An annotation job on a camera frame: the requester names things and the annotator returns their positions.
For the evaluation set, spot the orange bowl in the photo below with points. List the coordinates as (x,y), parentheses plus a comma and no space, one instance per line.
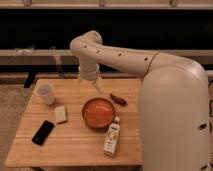
(98,113)

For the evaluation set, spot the wooden table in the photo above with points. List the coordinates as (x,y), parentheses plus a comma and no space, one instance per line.
(73,143)

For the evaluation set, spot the white plastic cup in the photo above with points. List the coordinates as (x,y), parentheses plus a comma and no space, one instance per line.
(45,92)

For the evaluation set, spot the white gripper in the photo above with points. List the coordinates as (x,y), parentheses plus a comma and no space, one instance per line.
(89,70)

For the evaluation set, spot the white bottle with label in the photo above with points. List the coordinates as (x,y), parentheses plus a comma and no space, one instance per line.
(111,139)

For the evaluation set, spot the black rectangular device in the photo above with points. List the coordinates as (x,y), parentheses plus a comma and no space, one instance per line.
(43,132)

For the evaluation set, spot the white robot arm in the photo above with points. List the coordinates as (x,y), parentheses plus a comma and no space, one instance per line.
(173,102)

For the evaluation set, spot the white sponge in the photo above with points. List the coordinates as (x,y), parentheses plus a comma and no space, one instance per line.
(60,114)

